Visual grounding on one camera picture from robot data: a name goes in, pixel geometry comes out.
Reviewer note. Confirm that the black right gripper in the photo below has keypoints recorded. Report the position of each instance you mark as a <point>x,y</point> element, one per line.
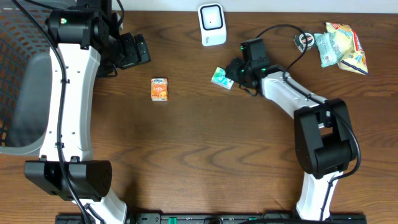
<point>232,65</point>

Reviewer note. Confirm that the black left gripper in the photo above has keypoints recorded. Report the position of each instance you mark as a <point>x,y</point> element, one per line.
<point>135,55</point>

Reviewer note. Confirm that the teal tissue pack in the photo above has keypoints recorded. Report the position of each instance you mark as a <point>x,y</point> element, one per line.
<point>219,78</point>

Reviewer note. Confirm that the small orange snack packet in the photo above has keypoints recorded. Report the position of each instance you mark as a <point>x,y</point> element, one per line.
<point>159,89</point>

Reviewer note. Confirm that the teal snack wrapper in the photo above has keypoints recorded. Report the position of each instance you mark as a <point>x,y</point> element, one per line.
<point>330,52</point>

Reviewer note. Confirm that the large orange wipes pack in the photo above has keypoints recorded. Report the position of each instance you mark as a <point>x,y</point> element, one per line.
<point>350,54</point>

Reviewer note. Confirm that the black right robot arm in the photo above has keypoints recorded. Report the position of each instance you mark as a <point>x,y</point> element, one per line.
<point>325,145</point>

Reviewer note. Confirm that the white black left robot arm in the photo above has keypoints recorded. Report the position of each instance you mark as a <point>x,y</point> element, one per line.
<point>85,44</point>

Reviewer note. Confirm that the white barcode scanner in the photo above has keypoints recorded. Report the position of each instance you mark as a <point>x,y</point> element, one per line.
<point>212,24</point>

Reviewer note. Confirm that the grey plastic mesh basket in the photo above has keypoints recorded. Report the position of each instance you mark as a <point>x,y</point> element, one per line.
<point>26,80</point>

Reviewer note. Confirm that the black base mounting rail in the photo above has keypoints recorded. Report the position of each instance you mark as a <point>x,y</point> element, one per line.
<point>271,217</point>

